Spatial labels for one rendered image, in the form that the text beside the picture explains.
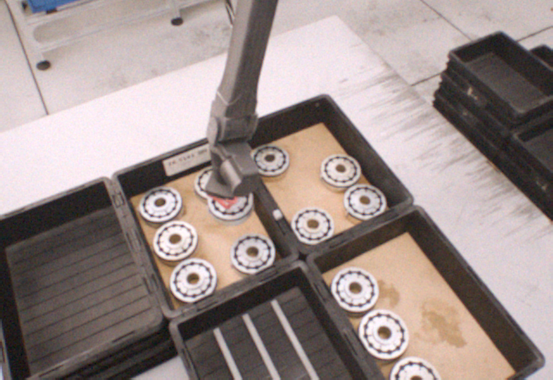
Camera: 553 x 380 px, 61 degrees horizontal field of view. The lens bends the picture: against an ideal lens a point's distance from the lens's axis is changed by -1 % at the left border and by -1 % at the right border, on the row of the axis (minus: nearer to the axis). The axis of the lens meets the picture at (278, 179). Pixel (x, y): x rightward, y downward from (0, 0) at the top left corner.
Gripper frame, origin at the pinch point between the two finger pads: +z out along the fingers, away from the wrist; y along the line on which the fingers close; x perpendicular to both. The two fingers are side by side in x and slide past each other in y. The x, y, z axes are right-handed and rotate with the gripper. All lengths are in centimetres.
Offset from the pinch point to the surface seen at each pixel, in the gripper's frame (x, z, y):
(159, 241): 13.5, 8.2, -11.8
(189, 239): 7.0, 7.8, -9.4
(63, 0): 149, 66, 125
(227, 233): 0.1, 11.0, -3.7
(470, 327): -57, 10, -9
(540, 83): -86, 44, 114
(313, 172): -14.5, 11.4, 20.3
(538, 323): -77, 22, 2
